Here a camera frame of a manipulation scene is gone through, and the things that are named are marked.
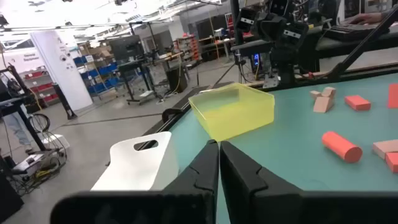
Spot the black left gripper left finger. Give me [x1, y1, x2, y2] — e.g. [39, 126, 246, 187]
[155, 139, 220, 224]

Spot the shelf with red bins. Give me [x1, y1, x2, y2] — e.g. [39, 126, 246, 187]
[19, 67, 62, 106]

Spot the red cylinder block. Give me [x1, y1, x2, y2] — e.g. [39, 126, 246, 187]
[322, 131, 364, 164]

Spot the black monitor on cart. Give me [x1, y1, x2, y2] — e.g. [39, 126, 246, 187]
[108, 34, 144, 62]

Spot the person's hand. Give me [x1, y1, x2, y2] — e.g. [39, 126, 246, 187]
[349, 11, 386, 26]

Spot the shelf with blue bins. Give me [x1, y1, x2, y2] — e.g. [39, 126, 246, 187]
[73, 46, 121, 100]

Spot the black desk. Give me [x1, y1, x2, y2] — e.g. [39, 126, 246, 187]
[315, 29, 398, 59]

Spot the computer with blue light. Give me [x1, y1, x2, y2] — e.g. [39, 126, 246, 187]
[250, 52, 264, 74]

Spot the shelf with orange items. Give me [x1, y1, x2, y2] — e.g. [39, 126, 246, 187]
[175, 33, 201, 63]

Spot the white plastic bin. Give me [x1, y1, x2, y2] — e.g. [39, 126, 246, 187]
[90, 131, 180, 191]

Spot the translucent yellow plastic bin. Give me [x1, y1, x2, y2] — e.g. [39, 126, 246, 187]
[188, 82, 276, 142]

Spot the white box device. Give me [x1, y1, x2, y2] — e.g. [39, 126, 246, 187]
[12, 152, 46, 177]

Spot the black keyboard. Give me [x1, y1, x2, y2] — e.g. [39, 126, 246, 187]
[323, 23, 391, 42]

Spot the white pillar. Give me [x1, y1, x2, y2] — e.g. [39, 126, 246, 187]
[30, 30, 94, 112]

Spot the red rectangular block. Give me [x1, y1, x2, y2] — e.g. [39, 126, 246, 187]
[384, 152, 398, 174]
[387, 83, 398, 110]
[344, 95, 372, 112]

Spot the black tripod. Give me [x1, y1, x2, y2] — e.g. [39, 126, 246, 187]
[214, 52, 249, 88]

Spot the natural wood rectangular block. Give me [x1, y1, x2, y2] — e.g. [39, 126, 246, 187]
[372, 139, 398, 160]

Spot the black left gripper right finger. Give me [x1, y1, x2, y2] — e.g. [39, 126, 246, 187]
[219, 140, 307, 224]

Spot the black cable coil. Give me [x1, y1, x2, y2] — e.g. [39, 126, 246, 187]
[29, 113, 51, 134]

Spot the black computer tower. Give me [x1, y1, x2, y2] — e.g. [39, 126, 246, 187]
[165, 65, 189, 93]

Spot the black rolling stand table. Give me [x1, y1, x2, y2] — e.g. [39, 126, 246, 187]
[117, 58, 159, 105]

